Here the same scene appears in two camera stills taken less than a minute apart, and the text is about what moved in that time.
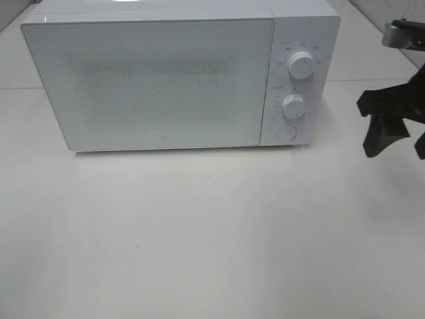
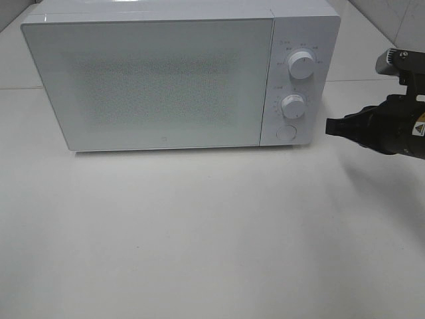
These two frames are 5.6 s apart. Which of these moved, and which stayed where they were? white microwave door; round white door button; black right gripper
Moved: black right gripper
Stayed: round white door button; white microwave door
